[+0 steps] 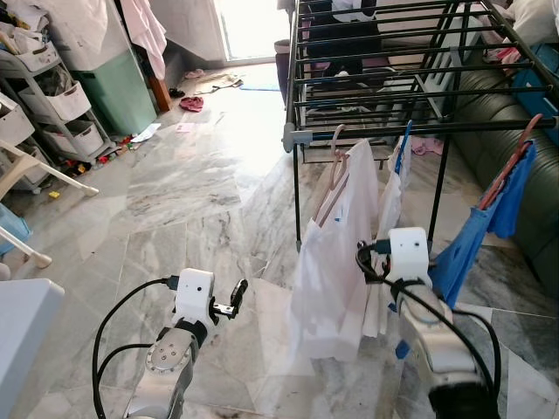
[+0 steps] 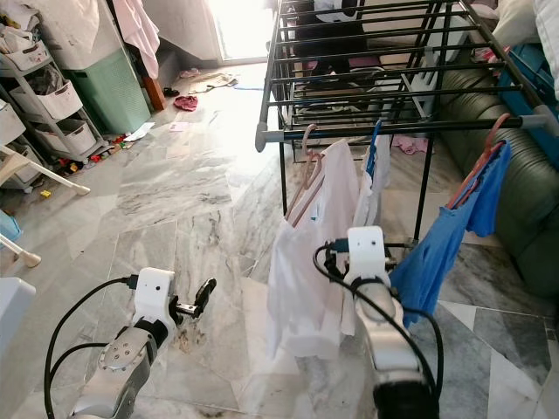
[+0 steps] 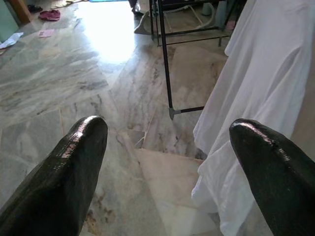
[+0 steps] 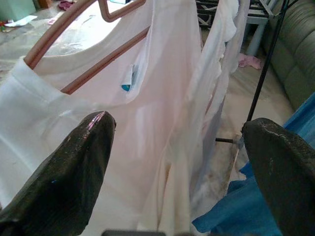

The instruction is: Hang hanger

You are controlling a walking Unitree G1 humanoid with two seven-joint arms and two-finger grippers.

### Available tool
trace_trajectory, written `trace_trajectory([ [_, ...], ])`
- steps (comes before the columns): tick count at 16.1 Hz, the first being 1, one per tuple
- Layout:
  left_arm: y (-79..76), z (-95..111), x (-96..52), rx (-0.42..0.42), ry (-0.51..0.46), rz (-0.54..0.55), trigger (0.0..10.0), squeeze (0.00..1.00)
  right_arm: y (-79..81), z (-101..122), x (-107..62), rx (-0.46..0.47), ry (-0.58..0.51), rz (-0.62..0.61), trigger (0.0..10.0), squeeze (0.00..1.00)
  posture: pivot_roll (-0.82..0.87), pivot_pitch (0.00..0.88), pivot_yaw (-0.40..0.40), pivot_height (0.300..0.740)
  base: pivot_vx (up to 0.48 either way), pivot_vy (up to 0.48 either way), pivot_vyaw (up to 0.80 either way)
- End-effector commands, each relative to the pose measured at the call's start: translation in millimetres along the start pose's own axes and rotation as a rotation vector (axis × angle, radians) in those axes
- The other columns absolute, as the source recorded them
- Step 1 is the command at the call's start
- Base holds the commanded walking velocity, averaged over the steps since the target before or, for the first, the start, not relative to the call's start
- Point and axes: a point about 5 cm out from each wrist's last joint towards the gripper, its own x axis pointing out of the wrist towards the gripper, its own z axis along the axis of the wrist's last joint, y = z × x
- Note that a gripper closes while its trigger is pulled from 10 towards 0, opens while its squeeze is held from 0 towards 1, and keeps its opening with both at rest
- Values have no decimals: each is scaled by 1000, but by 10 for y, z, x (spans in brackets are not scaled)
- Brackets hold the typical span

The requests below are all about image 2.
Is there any white shirt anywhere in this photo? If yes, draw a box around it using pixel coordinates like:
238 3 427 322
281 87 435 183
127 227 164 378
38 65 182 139
266 140 359 359

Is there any pink clothes hanger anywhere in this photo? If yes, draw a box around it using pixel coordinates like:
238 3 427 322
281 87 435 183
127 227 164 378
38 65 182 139
284 125 324 228
445 113 514 210

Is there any blue clothes hanger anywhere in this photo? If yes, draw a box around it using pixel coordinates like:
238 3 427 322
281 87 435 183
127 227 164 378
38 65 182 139
365 120 385 175

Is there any grey folding table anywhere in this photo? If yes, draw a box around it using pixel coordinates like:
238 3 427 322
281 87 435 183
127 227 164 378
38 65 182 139
0 278 36 354

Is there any white paper sheet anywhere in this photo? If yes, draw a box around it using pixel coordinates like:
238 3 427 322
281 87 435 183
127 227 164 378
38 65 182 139
122 122 156 142

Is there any cream baby high chair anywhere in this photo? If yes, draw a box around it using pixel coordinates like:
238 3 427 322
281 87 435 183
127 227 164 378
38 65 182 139
0 144 93 267

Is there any large white garment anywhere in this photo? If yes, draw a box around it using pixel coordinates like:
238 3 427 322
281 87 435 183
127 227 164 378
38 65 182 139
341 144 392 337

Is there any black clothes drying rack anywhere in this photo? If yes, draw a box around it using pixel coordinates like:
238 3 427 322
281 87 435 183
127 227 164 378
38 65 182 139
255 0 559 254

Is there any beige floor mat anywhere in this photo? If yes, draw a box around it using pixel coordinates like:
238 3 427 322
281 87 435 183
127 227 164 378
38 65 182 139
179 68 238 95

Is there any green plastic storage bin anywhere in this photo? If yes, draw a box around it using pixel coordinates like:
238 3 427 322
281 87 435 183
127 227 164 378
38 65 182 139
68 48 154 136

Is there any blue shirt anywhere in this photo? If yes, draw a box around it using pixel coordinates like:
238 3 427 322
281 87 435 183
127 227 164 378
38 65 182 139
389 140 512 328

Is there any white storage trolley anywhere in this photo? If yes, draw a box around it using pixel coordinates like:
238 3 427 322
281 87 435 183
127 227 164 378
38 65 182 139
0 26 107 162

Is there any pink towel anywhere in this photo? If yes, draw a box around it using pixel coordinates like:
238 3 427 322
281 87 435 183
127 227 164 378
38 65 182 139
112 0 160 79

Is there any person in dark trousers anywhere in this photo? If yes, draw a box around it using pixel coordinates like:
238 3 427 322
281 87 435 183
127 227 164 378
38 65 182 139
293 0 369 79

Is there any dark green sofa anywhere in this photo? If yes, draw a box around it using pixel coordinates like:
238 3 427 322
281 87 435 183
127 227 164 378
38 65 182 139
437 65 559 298

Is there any blue plastic box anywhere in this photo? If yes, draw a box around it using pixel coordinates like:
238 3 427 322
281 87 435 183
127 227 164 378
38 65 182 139
498 42 559 141

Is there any white pillow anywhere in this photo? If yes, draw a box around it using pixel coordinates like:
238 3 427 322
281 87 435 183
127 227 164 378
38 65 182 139
492 0 544 46

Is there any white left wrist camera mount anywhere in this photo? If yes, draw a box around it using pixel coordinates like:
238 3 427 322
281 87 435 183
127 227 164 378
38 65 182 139
134 269 177 326

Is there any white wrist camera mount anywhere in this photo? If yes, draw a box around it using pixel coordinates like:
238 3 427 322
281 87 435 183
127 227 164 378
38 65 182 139
346 226 390 285
134 269 177 326

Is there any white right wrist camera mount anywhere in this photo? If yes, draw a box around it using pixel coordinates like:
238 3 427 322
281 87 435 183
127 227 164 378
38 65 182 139
346 226 390 285

